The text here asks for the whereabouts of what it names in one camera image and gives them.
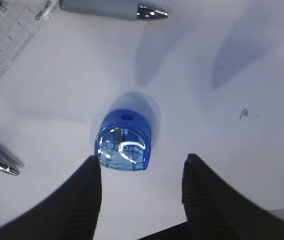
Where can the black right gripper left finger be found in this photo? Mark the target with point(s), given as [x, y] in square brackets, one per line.
[69, 213]

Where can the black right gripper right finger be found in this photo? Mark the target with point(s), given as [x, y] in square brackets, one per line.
[216, 211]

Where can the blue pencil sharpener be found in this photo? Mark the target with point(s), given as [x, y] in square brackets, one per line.
[124, 141]

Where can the clear plastic ruler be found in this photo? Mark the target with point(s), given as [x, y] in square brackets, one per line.
[20, 20]

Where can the grey pen on right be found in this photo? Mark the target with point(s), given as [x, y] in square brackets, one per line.
[119, 9]

